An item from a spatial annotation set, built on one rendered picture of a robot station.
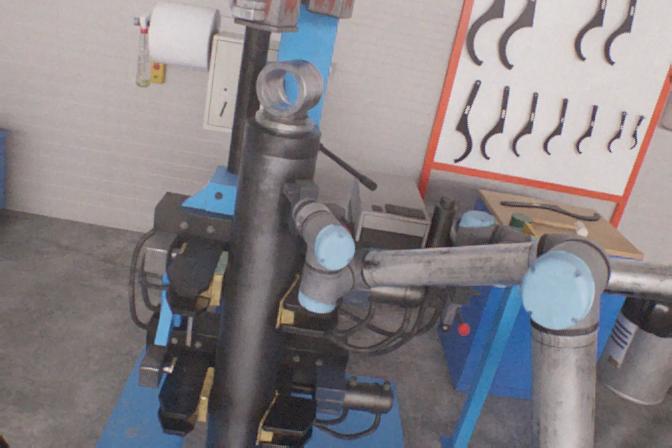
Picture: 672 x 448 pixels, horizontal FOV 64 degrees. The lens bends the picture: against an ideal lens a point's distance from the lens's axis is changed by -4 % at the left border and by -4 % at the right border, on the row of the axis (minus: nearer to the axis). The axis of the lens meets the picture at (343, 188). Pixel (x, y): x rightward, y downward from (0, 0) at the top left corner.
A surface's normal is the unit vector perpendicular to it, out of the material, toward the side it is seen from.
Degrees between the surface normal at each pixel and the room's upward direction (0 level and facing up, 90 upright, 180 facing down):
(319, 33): 90
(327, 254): 85
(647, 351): 93
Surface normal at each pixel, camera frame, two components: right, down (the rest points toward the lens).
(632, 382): -0.58, 0.24
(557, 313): -0.62, 0.04
